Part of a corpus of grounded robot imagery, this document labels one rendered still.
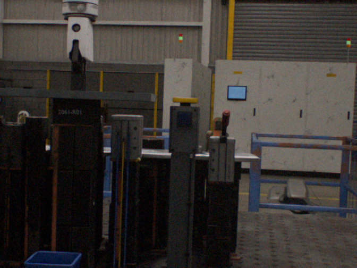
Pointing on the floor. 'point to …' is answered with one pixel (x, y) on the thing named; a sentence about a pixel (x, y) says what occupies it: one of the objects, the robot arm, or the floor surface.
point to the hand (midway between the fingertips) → (78, 83)
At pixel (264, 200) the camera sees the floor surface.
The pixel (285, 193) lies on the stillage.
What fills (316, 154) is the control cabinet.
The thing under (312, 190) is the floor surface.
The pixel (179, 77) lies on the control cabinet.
